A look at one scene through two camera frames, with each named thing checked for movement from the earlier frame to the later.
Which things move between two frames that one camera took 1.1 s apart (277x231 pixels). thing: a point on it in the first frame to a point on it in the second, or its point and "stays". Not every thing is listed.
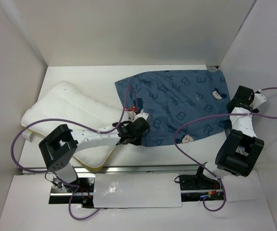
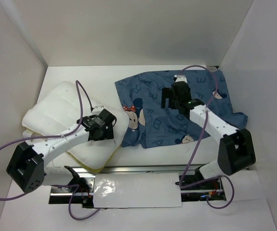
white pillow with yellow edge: (69, 105) stays
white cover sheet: (137, 190) stays
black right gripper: (255, 110) to (167, 93)
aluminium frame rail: (212, 68) stays
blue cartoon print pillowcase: (179, 104) stays
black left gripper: (137, 142) to (108, 134)
